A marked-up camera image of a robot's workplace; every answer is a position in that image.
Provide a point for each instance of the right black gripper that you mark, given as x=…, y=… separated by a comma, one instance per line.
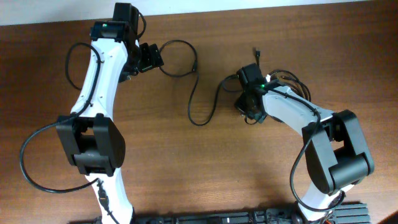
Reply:
x=240, y=104

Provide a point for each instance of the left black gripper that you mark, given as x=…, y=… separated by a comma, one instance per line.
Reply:
x=153, y=57

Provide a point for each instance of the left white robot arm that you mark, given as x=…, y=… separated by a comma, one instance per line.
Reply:
x=89, y=136

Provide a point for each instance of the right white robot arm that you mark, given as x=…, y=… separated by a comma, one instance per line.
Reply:
x=335, y=156

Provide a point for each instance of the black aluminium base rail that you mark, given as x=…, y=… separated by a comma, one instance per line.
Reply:
x=352, y=213

